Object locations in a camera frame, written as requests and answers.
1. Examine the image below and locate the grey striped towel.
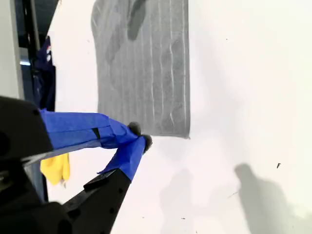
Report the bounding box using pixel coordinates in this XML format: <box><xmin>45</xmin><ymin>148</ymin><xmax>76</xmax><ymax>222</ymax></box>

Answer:
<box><xmin>91</xmin><ymin>0</ymin><xmax>191</xmax><ymax>140</ymax></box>

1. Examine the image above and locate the yellow cloth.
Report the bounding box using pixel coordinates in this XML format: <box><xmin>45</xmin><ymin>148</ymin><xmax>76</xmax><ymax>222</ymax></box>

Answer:
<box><xmin>40</xmin><ymin>153</ymin><xmax>71</xmax><ymax>186</ymax></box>

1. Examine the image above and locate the dark blue fabric item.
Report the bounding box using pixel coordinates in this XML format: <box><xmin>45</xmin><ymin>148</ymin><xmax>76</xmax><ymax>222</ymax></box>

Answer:
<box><xmin>33</xmin><ymin>36</ymin><xmax>57</xmax><ymax>112</ymax></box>

